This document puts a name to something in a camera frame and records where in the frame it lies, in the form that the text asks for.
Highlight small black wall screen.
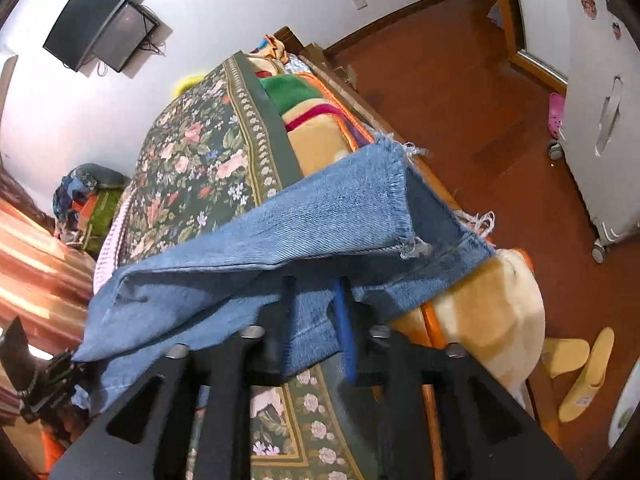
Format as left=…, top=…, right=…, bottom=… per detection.
left=92, top=2, right=162, bottom=74

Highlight pile of clothes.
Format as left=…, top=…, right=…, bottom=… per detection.
left=52, top=162, right=133, bottom=257

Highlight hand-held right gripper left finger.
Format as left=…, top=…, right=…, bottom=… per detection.
left=50, top=275, right=302, bottom=480

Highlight pink clog shoe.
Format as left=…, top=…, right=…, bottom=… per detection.
left=547, top=92, right=566, bottom=141

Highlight white wheeled suitcase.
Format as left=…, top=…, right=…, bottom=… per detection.
left=547, top=0, right=640, bottom=264

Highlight yellow-green fluffy object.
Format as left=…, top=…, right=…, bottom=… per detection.
left=171, top=75, right=204, bottom=99

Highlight white round object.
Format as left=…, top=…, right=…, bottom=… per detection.
left=607, top=384, right=640, bottom=449

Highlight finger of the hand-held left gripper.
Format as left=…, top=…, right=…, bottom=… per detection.
left=46, top=349, right=97, bottom=399

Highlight yellow slipper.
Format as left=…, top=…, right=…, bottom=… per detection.
left=540, top=337, right=591, bottom=379
left=557, top=327, right=616, bottom=424

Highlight blue denim pants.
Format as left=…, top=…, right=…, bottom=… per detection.
left=72, top=137, right=498, bottom=418

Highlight pink striped folded cloth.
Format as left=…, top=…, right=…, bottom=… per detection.
left=92, top=194, right=134, bottom=302

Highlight orange striped cloth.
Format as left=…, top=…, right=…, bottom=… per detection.
left=0, top=165, right=98, bottom=361

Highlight green floral bedspread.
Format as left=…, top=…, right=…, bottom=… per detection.
left=95, top=52, right=431, bottom=480

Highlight wooden bed frame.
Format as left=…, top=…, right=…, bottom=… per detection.
left=272, top=25, right=561, bottom=443

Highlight wood-framed white wardrobe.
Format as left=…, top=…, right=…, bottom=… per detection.
left=486, top=0, right=574, bottom=94

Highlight black wall television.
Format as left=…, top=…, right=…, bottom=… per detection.
left=42, top=0, right=147, bottom=72

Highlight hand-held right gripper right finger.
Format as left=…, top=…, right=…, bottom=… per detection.
left=330, top=276, right=577, bottom=480

